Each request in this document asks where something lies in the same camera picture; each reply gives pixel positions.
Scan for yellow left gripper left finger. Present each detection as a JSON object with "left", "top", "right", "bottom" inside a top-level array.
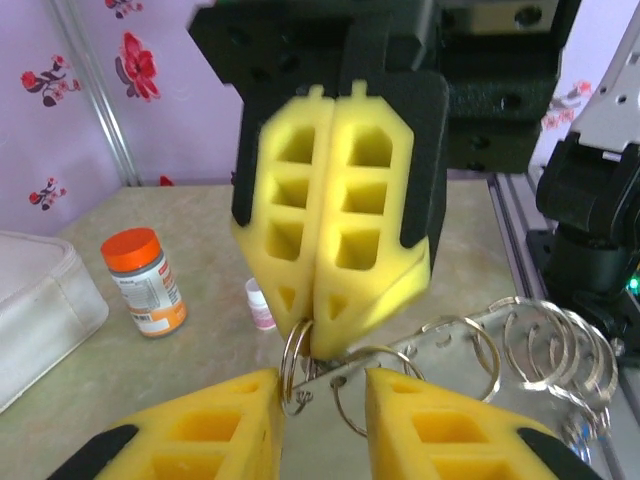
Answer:
[{"left": 46, "top": 367, "right": 287, "bottom": 480}]

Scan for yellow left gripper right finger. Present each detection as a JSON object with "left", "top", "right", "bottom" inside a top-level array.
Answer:
[{"left": 363, "top": 368, "right": 607, "bottom": 480}]

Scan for metal key ring holder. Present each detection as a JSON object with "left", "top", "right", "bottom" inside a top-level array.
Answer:
[{"left": 278, "top": 294, "right": 622, "bottom": 469}]

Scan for small white bottle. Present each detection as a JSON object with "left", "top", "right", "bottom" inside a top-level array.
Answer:
[{"left": 244, "top": 278, "right": 278, "bottom": 332}]

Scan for orange-lid pill bottle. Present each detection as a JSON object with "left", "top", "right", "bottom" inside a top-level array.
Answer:
[{"left": 100, "top": 227, "right": 189, "bottom": 339}]

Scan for white square lidded container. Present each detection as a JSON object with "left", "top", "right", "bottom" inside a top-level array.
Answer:
[{"left": 0, "top": 230, "right": 110, "bottom": 414}]

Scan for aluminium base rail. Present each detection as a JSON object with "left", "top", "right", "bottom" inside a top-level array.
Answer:
[{"left": 487, "top": 169, "right": 557, "bottom": 307}]

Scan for aluminium frame post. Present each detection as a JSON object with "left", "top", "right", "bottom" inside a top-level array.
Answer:
[{"left": 47, "top": 0, "right": 145, "bottom": 188}]

